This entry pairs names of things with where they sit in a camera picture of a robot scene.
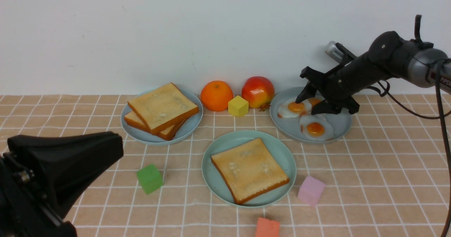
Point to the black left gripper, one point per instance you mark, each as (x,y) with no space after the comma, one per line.
(63,167)

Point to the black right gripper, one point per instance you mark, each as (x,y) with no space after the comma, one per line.
(338,85)

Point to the fried egg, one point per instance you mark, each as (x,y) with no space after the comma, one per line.
(291,109)
(314,101)
(316,128)

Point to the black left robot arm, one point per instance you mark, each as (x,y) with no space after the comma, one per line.
(22,215)

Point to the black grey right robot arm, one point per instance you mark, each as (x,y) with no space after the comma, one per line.
(389,56)

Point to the fried egg front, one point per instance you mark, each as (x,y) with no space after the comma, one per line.
(316,128)

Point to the grey-blue plate under eggs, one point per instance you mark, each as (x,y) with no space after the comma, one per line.
(290,127)

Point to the red yellow apple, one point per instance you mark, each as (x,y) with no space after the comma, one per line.
(258,91)

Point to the yellow cube block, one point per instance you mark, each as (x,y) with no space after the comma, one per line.
(238,107)

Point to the green cube block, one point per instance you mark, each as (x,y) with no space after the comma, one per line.
(149,178)

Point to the pink cube block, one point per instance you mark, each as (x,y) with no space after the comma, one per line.
(311,191)

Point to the orange fruit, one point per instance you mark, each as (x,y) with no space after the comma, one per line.
(216,95)

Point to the blue plate under bread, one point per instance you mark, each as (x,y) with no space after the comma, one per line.
(185,130)

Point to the teal centre plate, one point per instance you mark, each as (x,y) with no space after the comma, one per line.
(278,150)

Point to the orange-red cube block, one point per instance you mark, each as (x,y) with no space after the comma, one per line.
(267,228)

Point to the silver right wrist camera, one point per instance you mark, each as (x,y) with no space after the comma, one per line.
(338,52)

